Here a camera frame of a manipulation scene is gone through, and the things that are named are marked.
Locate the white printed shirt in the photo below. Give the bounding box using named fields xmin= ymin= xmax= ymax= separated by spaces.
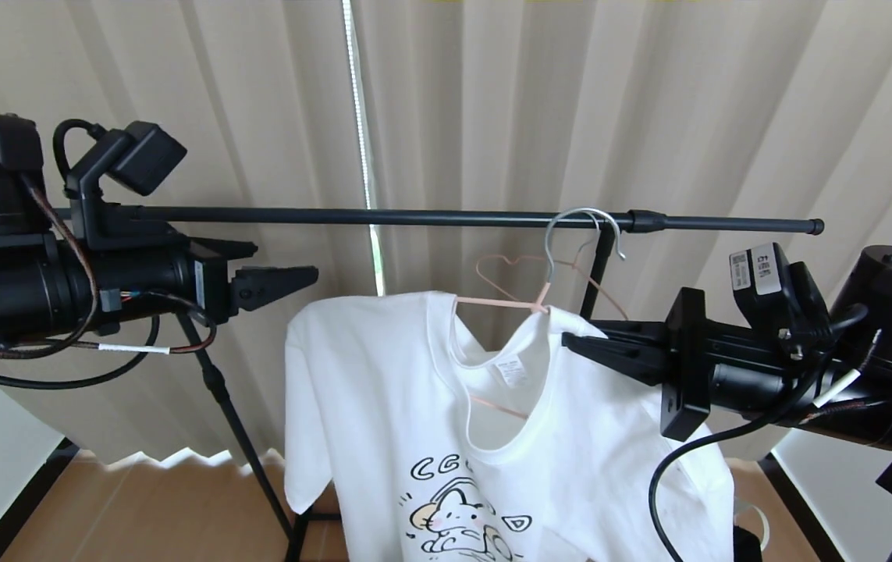
xmin=283 ymin=290 xmax=735 ymax=562

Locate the pink clothes hanger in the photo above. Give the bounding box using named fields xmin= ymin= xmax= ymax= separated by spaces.
xmin=475 ymin=212 xmax=631 ymax=321
xmin=453 ymin=207 xmax=627 ymax=420

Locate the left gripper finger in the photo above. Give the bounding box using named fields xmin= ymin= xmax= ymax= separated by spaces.
xmin=229 ymin=264 xmax=320 ymax=315

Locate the black clothes rack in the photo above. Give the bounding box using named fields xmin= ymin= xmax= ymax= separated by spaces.
xmin=52 ymin=205 xmax=825 ymax=562

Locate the beige curtain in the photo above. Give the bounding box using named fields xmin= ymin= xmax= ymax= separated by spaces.
xmin=0 ymin=0 xmax=892 ymax=469

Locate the black garment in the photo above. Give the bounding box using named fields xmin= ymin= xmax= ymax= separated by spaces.
xmin=730 ymin=527 xmax=764 ymax=562

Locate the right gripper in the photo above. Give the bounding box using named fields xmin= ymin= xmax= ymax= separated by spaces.
xmin=561 ymin=287 xmax=892 ymax=451

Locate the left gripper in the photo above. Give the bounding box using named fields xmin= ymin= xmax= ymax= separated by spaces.
xmin=0 ymin=234 xmax=259 ymax=344

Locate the white laundry basket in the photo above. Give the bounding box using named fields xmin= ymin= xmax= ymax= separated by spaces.
xmin=730 ymin=496 xmax=771 ymax=549

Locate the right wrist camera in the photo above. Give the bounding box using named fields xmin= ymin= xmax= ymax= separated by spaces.
xmin=729 ymin=242 xmax=837 ymax=361

